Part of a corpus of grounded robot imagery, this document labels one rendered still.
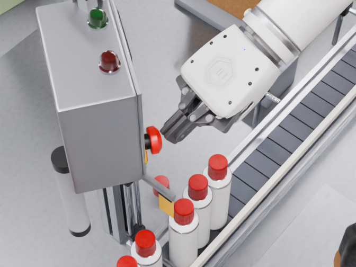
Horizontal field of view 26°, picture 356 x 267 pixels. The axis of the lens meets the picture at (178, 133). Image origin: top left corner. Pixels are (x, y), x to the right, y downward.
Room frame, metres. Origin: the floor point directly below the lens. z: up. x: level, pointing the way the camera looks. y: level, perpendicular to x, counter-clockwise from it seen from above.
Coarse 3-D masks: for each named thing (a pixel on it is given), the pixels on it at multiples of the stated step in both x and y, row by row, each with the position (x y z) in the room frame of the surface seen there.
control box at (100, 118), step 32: (64, 32) 0.63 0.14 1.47; (96, 32) 0.63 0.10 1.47; (64, 64) 0.58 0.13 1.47; (96, 64) 0.58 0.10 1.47; (128, 64) 0.58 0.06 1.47; (64, 96) 0.53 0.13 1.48; (96, 96) 0.53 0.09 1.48; (128, 96) 0.53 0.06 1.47; (64, 128) 0.51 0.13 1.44; (96, 128) 0.52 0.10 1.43; (128, 128) 0.53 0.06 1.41; (96, 160) 0.52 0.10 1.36; (128, 160) 0.53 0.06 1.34
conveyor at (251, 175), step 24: (336, 72) 1.05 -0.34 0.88; (312, 96) 0.98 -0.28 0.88; (336, 96) 0.98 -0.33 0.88; (288, 120) 0.92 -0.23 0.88; (312, 120) 0.92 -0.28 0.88; (264, 144) 0.86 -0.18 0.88; (288, 144) 0.86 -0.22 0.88; (312, 144) 0.86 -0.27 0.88; (240, 168) 0.80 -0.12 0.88; (264, 168) 0.80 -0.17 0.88; (240, 192) 0.75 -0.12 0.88
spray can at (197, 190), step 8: (192, 176) 0.66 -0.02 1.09; (200, 176) 0.66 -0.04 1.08; (192, 184) 0.64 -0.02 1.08; (200, 184) 0.65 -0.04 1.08; (184, 192) 0.65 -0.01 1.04; (192, 192) 0.64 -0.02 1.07; (200, 192) 0.63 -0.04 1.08; (208, 192) 0.65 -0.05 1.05; (192, 200) 0.64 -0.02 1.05; (200, 200) 0.64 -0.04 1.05; (208, 200) 0.64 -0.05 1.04; (200, 208) 0.63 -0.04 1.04; (208, 208) 0.63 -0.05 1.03; (200, 216) 0.63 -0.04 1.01; (208, 216) 0.63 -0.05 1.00; (200, 224) 0.63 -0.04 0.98; (208, 224) 0.64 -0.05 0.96; (200, 232) 0.63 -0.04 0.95; (208, 232) 0.64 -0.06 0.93; (200, 240) 0.63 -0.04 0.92; (208, 240) 0.64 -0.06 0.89; (200, 248) 0.63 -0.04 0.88
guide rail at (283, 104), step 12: (348, 36) 1.08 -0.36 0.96; (336, 48) 1.04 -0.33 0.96; (324, 60) 1.01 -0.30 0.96; (312, 72) 0.98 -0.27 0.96; (300, 84) 0.95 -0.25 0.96; (288, 96) 0.92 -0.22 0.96; (276, 108) 0.89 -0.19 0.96; (264, 120) 0.86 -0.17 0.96; (252, 132) 0.83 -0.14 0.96; (240, 144) 0.81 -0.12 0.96; (228, 156) 0.78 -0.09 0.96
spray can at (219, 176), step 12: (216, 156) 0.70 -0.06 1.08; (204, 168) 0.70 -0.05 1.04; (216, 168) 0.68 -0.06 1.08; (228, 168) 0.70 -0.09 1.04; (216, 180) 0.67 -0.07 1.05; (228, 180) 0.68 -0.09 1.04; (216, 192) 0.66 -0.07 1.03; (228, 192) 0.68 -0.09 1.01; (216, 204) 0.66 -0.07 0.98; (228, 204) 0.68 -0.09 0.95; (216, 216) 0.66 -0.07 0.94; (216, 228) 0.66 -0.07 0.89
